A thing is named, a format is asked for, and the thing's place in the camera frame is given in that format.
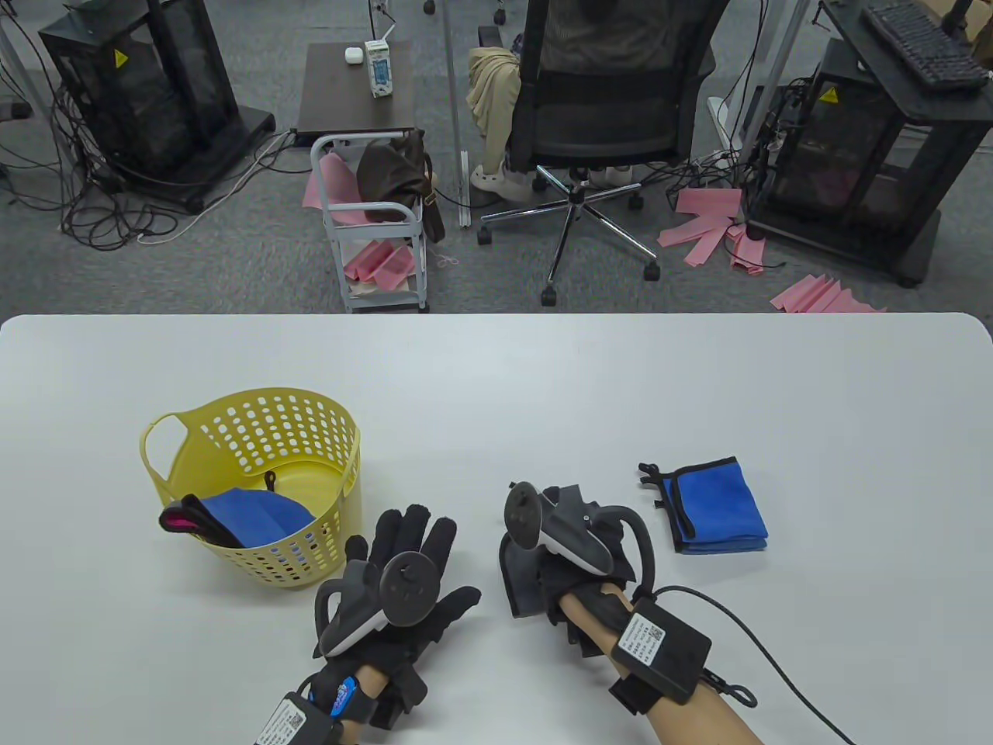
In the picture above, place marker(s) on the white earbuds case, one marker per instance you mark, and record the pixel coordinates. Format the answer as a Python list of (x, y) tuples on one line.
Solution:
[(354, 55)]

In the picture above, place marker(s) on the person's left hand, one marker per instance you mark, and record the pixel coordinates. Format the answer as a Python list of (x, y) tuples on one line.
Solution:
[(415, 535)]

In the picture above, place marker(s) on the white metal trolley cart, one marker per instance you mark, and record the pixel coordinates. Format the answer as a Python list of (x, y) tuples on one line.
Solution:
[(388, 303)]

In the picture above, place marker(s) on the pink hand towel black trim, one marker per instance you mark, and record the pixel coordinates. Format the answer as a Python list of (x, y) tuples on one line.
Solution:
[(174, 521)]

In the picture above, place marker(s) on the grey VR controller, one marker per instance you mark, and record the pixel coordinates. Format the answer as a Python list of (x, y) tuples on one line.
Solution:
[(574, 535), (411, 590)]

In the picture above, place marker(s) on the pink paper sheet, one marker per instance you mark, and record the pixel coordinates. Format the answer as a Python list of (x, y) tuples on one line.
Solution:
[(694, 240), (710, 203), (822, 296), (333, 182), (749, 252), (380, 262)]

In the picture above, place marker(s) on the black computer keyboard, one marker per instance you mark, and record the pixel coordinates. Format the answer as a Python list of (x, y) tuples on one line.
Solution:
[(923, 46)]

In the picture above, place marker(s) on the grey metal post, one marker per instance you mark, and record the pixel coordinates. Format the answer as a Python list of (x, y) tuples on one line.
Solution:
[(465, 194)]

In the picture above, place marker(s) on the grey-backed blue hand towel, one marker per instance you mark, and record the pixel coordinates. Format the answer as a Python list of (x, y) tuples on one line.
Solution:
[(714, 497), (725, 547), (248, 516)]

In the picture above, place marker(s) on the black mesh office chair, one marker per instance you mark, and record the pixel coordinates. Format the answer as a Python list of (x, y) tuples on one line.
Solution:
[(597, 116)]

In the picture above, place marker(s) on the green hand towel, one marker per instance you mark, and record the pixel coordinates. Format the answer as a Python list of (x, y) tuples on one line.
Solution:
[(520, 582)]

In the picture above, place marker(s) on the person's right hand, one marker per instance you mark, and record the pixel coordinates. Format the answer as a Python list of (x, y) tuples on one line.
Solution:
[(617, 551)]

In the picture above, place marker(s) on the brown leather bag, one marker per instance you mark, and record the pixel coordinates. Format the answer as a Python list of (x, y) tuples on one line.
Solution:
[(392, 174)]

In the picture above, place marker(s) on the dark brown low table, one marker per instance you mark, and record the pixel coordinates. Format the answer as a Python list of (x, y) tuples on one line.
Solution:
[(333, 93)]

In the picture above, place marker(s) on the black wrist smart band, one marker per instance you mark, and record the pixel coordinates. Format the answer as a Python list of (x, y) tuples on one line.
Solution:
[(341, 694)]

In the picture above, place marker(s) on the white drink carton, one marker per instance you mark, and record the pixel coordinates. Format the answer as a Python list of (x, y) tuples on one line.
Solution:
[(379, 74)]

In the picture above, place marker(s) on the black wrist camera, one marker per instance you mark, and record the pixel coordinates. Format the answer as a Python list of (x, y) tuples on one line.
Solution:
[(403, 694), (586, 640)]

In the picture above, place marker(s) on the black wrist sensor box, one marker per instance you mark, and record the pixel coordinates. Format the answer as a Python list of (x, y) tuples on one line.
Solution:
[(659, 648), (291, 725)]

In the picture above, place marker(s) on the black mesh equipment cabinet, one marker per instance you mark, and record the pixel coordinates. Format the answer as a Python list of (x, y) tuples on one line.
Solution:
[(132, 93), (931, 116)]

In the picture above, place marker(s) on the white desk leg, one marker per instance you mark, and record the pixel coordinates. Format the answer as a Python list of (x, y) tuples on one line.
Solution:
[(785, 46)]

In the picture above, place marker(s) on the person's right forearm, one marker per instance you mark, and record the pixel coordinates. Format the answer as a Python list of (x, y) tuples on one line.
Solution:
[(698, 718)]

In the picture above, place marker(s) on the yellow perforated plastic basket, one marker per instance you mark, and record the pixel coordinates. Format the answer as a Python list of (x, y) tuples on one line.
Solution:
[(310, 477)]

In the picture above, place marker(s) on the person's left forearm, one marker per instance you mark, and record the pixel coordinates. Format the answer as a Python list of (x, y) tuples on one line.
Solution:
[(375, 680)]

